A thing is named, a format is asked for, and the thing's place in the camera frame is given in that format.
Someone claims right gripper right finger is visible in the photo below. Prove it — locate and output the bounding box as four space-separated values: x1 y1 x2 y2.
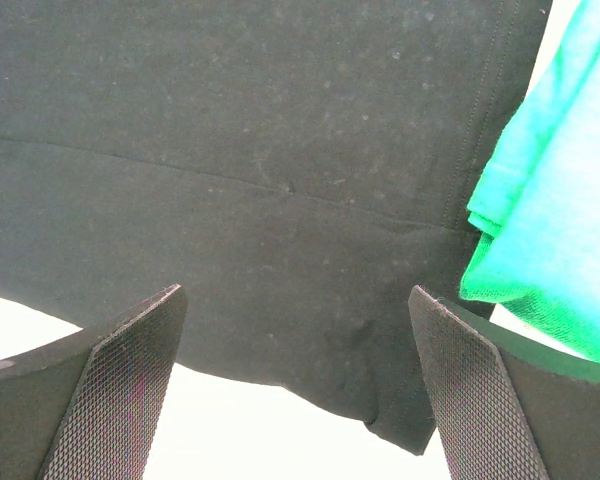
408 286 600 480

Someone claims green folded t shirt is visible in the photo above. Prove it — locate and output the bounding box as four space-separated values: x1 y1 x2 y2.
459 1 600 363

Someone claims black t shirt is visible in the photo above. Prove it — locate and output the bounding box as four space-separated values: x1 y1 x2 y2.
0 0 554 457

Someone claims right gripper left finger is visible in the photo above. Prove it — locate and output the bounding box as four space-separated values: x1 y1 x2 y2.
0 285 187 479

